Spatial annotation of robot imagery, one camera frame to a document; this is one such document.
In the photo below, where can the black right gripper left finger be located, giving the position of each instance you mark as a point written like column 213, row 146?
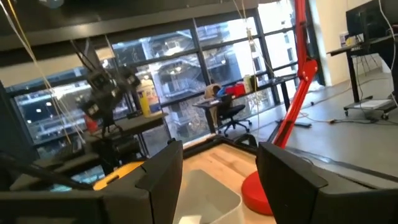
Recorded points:
column 164, row 180

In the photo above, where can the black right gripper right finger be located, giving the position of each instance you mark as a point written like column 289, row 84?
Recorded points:
column 295, row 199

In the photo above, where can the large glass window wall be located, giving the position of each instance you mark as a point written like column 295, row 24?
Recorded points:
column 177, row 74

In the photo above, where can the tan bag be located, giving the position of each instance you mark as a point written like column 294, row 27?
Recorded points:
column 213, row 91

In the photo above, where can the black rolling standing desk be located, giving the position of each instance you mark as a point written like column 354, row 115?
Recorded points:
column 353, row 74

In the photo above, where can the yellow bottle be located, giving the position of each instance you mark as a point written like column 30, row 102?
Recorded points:
column 144, row 105

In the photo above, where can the red desk lamp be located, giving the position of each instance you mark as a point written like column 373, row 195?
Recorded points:
column 295, row 102

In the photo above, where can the red container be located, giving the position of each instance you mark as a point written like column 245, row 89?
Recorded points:
column 235, row 89

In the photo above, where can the black monitor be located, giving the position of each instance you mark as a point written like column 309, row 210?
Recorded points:
column 367, row 18

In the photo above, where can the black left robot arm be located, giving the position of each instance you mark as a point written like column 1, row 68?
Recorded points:
column 118, row 149

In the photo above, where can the yellow plastic bin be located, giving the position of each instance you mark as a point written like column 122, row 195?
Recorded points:
column 121, row 172

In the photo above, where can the black office chair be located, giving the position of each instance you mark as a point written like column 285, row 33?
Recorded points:
column 231, row 112

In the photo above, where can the off-white plastic bin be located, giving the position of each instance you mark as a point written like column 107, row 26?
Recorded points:
column 205, row 199

